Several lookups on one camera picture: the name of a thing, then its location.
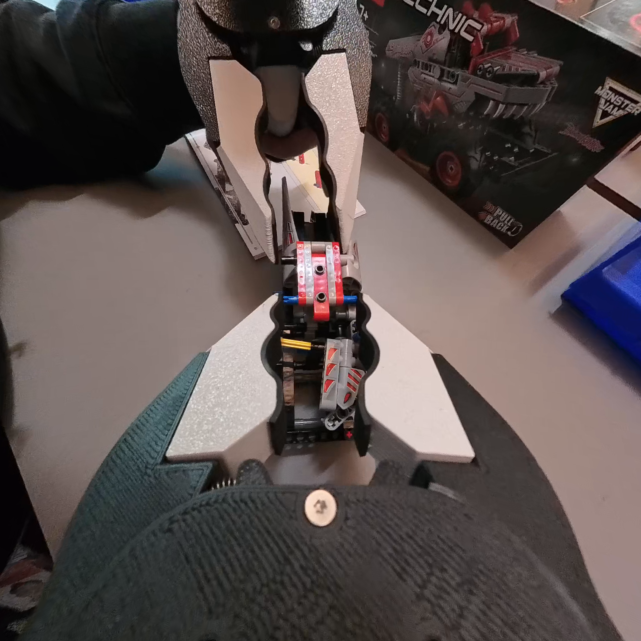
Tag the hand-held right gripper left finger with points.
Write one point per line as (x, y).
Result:
(225, 400)

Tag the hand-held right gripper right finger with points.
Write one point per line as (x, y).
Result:
(415, 400)

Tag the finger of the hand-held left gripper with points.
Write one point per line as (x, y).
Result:
(340, 120)
(235, 115)

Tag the brick-built toy truck model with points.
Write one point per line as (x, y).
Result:
(328, 310)

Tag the red toy brick beam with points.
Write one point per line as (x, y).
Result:
(302, 280)

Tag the person's left forearm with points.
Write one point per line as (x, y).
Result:
(90, 100)

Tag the person's left hand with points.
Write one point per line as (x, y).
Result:
(295, 146)

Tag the building instruction booklet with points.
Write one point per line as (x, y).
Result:
(305, 188)

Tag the black toy set box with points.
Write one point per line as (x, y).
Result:
(526, 150)

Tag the blue storage bin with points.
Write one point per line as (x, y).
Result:
(611, 310)

